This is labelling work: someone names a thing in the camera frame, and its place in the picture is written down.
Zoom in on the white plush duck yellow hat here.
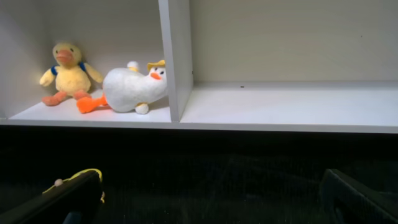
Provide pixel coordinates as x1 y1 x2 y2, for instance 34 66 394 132
76 59 169 115

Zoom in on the yellow rattle drum toy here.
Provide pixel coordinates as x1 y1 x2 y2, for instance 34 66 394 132
42 168 106 203

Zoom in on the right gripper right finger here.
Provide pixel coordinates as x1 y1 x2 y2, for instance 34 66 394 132
319 168 398 224

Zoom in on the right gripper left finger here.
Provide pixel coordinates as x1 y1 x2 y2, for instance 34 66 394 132
0 170 104 224

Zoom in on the white shelf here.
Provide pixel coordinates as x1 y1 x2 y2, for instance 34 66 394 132
0 0 398 134

